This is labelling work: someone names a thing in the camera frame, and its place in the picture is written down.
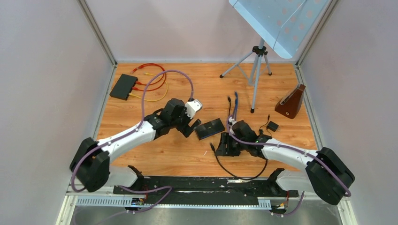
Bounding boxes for black network switch blue cables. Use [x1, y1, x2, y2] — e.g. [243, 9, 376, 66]
[194, 118, 226, 140]

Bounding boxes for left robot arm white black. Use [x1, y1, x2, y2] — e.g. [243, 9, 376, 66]
[69, 98, 203, 194]

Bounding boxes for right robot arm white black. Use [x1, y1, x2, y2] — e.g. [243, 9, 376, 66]
[226, 117, 355, 205]

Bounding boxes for light blue perforated panel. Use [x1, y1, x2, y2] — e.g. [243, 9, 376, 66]
[229, 0, 329, 59]

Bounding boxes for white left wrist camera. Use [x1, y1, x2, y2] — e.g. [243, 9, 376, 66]
[185, 99, 203, 119]

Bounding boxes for aluminium frame rail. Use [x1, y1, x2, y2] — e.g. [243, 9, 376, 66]
[56, 185, 358, 225]

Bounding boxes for grey tripod stand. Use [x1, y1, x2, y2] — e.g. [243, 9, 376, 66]
[219, 37, 272, 113]

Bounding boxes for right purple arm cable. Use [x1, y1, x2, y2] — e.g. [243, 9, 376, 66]
[225, 115, 352, 218]

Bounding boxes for brown wooden metronome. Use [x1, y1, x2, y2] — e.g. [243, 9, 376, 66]
[275, 84, 306, 119]

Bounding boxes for black network switch red cables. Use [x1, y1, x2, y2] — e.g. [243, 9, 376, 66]
[109, 74, 138, 101]

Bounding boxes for black power adapter with cord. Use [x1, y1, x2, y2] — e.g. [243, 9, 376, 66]
[259, 114, 279, 137]

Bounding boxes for yellow ethernet cable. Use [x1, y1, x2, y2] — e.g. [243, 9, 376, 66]
[129, 71, 169, 103]

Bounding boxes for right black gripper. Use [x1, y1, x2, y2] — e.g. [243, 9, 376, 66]
[214, 133, 247, 157]

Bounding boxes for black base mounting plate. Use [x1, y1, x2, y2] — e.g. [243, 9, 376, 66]
[131, 176, 299, 206]

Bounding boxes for red ethernet cable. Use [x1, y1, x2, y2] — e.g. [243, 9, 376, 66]
[130, 63, 167, 92]

